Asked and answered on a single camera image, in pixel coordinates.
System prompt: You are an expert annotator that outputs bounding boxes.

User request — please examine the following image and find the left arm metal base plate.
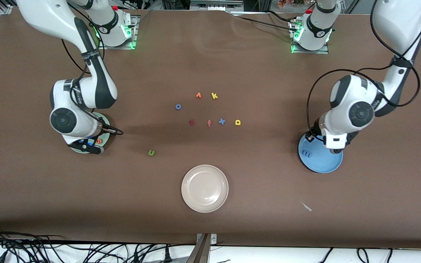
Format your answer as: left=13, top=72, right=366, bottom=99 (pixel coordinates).
left=289, top=18, right=330, bottom=54

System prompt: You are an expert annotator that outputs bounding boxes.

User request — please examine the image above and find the blue plate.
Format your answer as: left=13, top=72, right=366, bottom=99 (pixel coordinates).
left=298, top=132, right=344, bottom=174

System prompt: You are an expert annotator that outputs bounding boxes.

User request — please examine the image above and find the green plate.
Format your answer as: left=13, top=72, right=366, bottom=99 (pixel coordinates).
left=68, top=112, right=111, bottom=154

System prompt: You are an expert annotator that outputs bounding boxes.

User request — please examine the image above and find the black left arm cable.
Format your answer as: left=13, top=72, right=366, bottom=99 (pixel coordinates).
left=307, top=0, right=421, bottom=135

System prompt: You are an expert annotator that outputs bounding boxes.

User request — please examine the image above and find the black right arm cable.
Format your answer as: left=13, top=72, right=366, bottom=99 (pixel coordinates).
left=61, top=37, right=124, bottom=136

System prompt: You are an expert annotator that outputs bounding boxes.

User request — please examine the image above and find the colourful flower decoration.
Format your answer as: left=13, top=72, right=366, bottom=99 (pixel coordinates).
left=277, top=0, right=306, bottom=8

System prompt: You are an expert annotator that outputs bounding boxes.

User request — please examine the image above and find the beige plate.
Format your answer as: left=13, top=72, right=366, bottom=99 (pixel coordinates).
left=181, top=164, right=229, bottom=213

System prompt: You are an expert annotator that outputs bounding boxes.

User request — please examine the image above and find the grey metal box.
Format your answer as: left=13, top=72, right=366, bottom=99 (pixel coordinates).
left=190, top=0, right=244, bottom=11

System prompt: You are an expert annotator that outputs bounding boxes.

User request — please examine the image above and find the metal table edge bracket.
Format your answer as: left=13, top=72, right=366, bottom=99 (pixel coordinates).
left=187, top=233, right=217, bottom=263

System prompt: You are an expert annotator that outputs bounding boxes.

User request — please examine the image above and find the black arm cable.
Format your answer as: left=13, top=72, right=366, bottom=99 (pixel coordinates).
left=307, top=0, right=421, bottom=135
left=61, top=37, right=124, bottom=136

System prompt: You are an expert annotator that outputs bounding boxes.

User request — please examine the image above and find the black table cable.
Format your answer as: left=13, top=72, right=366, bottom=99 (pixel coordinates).
left=232, top=14, right=297, bottom=31
left=265, top=10, right=301, bottom=24

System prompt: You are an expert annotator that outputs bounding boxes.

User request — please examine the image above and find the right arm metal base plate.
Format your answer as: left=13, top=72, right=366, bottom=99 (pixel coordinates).
left=98, top=15, right=140, bottom=50

